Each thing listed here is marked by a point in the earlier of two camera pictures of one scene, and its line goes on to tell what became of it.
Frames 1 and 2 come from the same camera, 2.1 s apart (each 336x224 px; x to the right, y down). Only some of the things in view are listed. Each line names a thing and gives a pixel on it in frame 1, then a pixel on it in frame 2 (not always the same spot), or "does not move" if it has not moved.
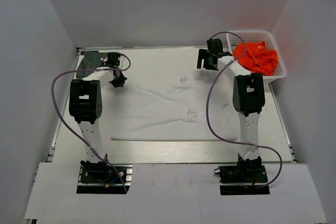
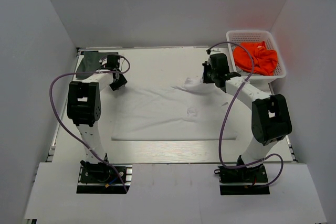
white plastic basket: (258, 36) does not move
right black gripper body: (209, 54) to (209, 74)
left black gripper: (120, 83) does not move
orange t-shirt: (256, 57) does not move
